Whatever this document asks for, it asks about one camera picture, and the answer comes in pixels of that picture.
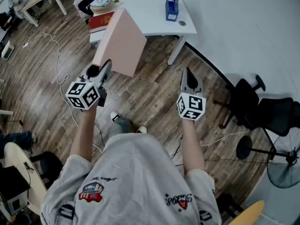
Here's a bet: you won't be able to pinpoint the thin white cable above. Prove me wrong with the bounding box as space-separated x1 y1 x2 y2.
200 130 251 148

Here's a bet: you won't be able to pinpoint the light blue cloth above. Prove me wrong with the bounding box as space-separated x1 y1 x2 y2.
92 0 112 8

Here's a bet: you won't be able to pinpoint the black stool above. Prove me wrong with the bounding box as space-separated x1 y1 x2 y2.
29 151 64 190

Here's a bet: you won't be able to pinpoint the round beige table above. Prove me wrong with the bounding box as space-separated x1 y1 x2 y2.
3 142 48 216

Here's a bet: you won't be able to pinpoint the person's grey printed shirt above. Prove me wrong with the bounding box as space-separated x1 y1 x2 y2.
40 133 222 225

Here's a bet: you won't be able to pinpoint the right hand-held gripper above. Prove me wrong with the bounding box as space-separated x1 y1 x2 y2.
176 67 207 122

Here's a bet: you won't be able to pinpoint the white microwave oven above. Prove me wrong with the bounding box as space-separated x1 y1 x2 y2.
1 40 15 61

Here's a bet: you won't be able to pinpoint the black electronic box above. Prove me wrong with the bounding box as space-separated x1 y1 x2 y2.
0 165 31 217

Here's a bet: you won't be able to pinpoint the blue file rack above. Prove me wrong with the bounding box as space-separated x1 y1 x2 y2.
165 0 182 22

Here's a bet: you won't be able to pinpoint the person's grey trouser legs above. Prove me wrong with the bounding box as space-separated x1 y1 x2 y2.
108 117 132 140

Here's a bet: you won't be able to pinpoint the pink folder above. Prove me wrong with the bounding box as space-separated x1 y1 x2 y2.
92 7 148 78

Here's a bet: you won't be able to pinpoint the red hardcover book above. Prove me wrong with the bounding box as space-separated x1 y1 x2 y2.
88 11 116 34

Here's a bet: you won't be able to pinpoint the round woven basket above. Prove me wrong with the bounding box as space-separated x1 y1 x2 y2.
90 0 116 15

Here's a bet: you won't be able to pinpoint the white desk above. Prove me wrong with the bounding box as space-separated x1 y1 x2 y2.
89 0 197 66

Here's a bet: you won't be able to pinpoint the yellow wooden board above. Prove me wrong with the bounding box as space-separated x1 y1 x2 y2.
230 200 266 225

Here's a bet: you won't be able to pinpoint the long white floor cable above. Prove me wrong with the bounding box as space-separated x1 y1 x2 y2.
22 27 79 127

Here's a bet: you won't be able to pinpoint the black floor cables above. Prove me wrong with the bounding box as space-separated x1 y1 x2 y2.
168 134 184 166

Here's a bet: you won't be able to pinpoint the person's left shoe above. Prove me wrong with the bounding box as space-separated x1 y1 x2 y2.
110 111 123 124

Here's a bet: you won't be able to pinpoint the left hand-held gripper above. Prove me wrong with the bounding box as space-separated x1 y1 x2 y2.
65 60 113 111

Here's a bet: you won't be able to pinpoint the person's left forearm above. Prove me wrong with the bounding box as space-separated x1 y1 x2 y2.
69 103 98 163

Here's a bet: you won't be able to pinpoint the black mesh office chair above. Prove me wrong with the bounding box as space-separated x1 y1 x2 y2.
243 97 300 160

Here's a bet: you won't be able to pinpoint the person's right forearm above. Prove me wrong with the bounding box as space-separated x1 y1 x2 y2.
181 118 206 176

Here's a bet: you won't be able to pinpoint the black standing fan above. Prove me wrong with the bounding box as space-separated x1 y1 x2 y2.
236 125 300 189

